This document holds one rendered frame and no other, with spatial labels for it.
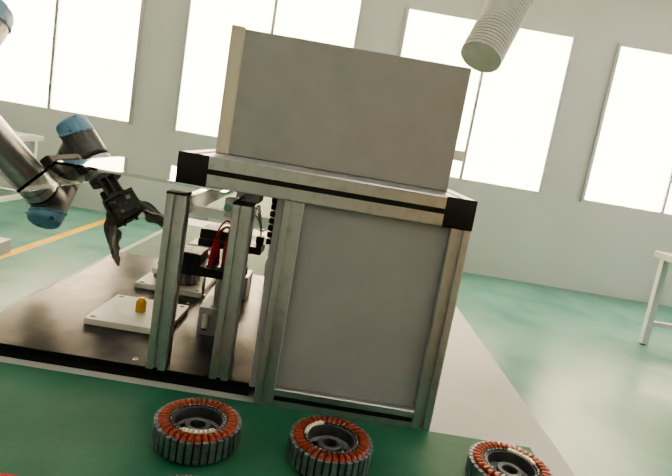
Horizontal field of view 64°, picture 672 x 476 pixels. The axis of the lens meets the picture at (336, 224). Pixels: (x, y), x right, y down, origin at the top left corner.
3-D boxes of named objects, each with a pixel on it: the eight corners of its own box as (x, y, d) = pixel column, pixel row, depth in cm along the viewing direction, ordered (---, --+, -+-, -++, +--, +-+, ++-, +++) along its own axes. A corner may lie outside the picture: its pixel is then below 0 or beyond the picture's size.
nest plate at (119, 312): (82, 323, 96) (83, 317, 96) (117, 299, 111) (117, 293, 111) (165, 337, 96) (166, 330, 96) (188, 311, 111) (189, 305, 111)
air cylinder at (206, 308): (195, 333, 100) (199, 305, 99) (205, 320, 108) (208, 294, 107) (222, 338, 100) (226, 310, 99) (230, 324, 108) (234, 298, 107)
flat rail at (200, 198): (172, 217, 81) (174, 197, 81) (244, 184, 143) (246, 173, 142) (180, 218, 81) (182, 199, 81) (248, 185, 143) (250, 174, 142)
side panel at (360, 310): (252, 403, 83) (284, 200, 78) (255, 394, 86) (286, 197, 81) (429, 432, 83) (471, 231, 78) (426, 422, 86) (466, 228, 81)
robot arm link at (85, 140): (80, 127, 131) (90, 108, 125) (103, 165, 131) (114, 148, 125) (48, 135, 125) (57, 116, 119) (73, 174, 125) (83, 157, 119)
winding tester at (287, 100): (214, 152, 88) (231, 24, 85) (256, 148, 131) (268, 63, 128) (447, 192, 88) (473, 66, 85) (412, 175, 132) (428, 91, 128)
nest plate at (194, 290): (134, 287, 120) (134, 282, 120) (156, 271, 135) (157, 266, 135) (200, 298, 120) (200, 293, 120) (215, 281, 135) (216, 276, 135)
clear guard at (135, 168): (15, 192, 83) (18, 154, 82) (88, 181, 107) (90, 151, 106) (223, 227, 83) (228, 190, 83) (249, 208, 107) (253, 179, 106)
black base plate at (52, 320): (-48, 348, 84) (-47, 334, 84) (119, 259, 147) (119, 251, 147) (247, 396, 85) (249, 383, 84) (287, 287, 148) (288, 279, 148)
